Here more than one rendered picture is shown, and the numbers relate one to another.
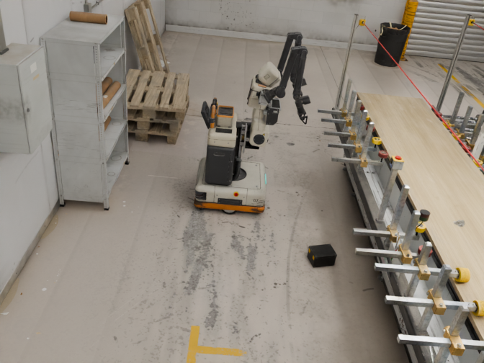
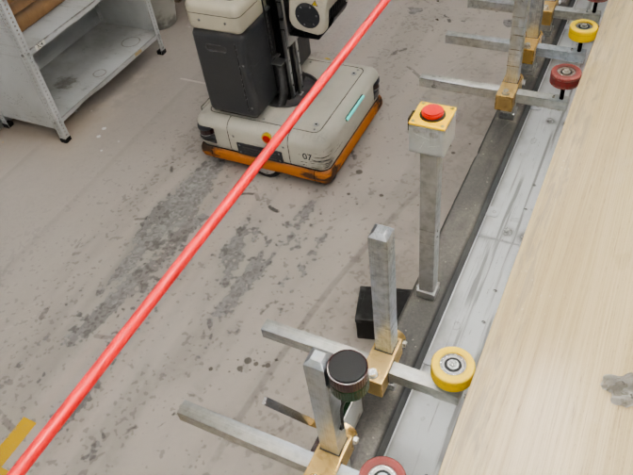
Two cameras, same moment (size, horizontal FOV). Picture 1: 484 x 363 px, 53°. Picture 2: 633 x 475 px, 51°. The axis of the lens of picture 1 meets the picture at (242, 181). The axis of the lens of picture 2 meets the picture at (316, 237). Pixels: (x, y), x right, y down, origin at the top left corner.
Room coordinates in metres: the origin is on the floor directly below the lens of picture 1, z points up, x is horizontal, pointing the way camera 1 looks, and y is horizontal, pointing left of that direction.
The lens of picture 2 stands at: (1.95, -1.37, 1.96)
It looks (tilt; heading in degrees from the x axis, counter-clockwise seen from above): 46 degrees down; 34
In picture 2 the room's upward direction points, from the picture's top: 9 degrees counter-clockwise
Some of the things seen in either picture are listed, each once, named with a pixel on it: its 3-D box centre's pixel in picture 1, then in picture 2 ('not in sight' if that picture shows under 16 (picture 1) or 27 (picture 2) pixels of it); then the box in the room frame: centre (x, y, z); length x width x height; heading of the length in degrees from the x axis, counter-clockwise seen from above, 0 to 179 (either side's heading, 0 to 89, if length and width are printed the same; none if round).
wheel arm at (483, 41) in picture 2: (352, 147); (512, 46); (3.85, -0.93, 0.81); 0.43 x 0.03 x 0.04; 92
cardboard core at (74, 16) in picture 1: (88, 17); not in sight; (4.16, 1.45, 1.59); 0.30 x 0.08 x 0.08; 92
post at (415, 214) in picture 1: (405, 243); (332, 433); (2.39, -1.04, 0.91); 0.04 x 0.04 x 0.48; 2
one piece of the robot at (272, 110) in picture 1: (271, 108); not in sight; (4.07, -0.19, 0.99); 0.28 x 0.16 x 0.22; 2
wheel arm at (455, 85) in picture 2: (357, 161); (491, 91); (3.60, -0.94, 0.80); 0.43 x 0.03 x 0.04; 92
